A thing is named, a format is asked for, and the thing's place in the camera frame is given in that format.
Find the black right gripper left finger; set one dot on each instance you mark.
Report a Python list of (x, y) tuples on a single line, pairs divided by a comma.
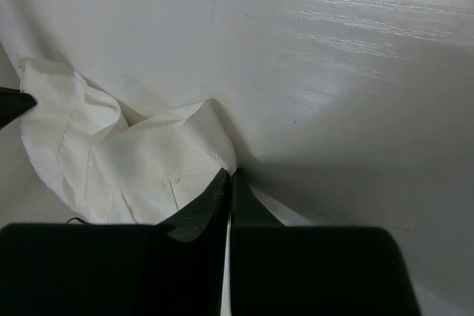
[(175, 267)]

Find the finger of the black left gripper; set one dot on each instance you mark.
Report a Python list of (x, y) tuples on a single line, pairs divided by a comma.
[(13, 104)]

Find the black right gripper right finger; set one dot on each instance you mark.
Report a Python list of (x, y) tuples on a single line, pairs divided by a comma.
[(312, 270)]

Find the white skirt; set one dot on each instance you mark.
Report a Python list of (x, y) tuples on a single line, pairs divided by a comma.
[(81, 146)]

